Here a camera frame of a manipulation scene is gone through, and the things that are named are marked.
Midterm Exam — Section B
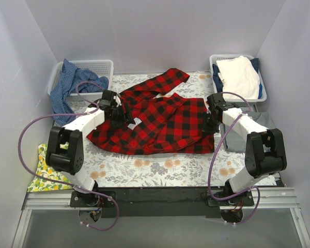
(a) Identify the black base beam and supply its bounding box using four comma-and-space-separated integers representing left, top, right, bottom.
69, 187, 254, 218

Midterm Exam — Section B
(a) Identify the aluminium frame rail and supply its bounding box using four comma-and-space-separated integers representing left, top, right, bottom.
13, 187, 310, 247

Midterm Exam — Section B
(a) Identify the lemon print cloth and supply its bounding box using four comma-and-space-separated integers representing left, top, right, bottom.
27, 144, 72, 193

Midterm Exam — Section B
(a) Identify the white folded shirt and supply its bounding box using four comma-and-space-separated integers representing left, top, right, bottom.
215, 55, 260, 100

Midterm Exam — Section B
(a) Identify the blue checked shirt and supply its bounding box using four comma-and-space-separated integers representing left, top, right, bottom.
49, 59, 113, 114

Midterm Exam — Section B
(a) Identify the navy blue folded shirt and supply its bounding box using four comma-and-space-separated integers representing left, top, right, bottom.
212, 57, 264, 100

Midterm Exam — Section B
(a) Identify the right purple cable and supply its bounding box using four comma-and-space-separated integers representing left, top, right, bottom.
207, 91, 260, 229

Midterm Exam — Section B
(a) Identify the red black plaid shirt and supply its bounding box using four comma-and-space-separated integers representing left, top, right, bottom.
87, 68, 214, 155

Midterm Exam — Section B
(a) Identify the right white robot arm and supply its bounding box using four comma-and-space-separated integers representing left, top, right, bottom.
203, 92, 287, 206

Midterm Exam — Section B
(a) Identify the grey folded polo shirt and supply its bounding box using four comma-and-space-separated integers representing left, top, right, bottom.
223, 112, 276, 152

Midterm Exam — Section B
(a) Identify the left white plastic basket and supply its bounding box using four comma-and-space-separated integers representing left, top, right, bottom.
48, 59, 114, 101

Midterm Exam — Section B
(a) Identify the floral print table mat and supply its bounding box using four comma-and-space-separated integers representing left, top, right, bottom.
82, 72, 244, 187

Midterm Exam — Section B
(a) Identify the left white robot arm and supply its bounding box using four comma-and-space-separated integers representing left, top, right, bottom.
45, 90, 135, 207

